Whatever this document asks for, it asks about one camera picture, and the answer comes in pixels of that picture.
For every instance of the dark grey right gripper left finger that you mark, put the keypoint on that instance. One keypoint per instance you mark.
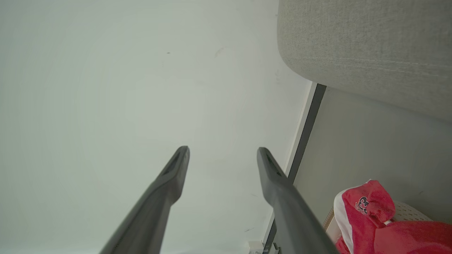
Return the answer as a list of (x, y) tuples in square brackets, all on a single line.
[(152, 211)]

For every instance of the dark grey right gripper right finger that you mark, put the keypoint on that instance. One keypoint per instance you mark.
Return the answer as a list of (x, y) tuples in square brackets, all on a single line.
[(293, 218)]

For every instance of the red garment with white trim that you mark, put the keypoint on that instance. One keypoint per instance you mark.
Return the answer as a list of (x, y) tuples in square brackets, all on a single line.
[(369, 211)]

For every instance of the plain red garment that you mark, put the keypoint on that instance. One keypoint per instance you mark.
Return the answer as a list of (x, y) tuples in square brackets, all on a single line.
[(416, 238)]

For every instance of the white perforated laundry basket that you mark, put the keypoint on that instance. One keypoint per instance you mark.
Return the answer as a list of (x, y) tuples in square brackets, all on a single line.
[(408, 211)]

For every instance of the black and white baseboard strip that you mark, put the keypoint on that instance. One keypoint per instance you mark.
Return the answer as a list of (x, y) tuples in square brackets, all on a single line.
[(306, 130)]

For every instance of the grey fabric sofa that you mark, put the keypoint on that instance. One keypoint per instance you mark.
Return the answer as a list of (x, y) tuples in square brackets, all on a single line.
[(370, 46)]

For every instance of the white wall outlet box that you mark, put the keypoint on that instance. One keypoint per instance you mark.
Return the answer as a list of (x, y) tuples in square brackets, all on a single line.
[(255, 247)]

